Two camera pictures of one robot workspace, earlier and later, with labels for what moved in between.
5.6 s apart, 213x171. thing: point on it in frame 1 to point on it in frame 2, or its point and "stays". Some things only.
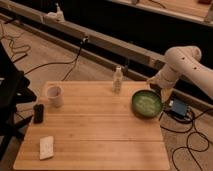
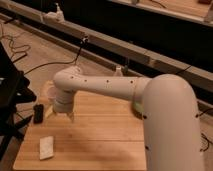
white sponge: [46, 149] stays
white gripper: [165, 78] to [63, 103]
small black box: [38, 113] stays
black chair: [14, 91] stays
